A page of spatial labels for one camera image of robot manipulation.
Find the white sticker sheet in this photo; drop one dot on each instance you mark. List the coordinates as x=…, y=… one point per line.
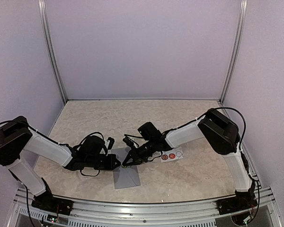
x=171, y=156

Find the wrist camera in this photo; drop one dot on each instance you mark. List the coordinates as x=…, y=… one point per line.
x=130, y=142
x=109, y=142

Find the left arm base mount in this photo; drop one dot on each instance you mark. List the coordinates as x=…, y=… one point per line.
x=47, y=202

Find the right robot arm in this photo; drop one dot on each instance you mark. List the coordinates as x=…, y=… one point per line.
x=221, y=133

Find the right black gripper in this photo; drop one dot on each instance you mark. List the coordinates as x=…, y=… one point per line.
x=134, y=154

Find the front aluminium rail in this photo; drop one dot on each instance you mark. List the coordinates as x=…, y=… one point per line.
x=88, y=213

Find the left aluminium frame post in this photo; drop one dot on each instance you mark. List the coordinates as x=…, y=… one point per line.
x=50, y=50

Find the grey paper envelope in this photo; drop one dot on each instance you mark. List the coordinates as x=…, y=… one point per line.
x=125, y=177

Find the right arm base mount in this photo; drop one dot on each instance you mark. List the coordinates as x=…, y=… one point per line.
x=241, y=201

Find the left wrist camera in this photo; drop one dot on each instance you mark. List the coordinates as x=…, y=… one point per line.
x=109, y=142

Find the right aluminium frame post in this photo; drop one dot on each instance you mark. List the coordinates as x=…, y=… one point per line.
x=235, y=49

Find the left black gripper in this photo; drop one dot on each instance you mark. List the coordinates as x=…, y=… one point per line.
x=110, y=166

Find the aluminium frame post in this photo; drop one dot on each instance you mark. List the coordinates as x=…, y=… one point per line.
x=50, y=50
x=235, y=49

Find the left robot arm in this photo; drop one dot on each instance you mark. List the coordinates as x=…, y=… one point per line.
x=17, y=136

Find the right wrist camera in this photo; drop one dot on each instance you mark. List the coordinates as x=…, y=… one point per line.
x=130, y=142

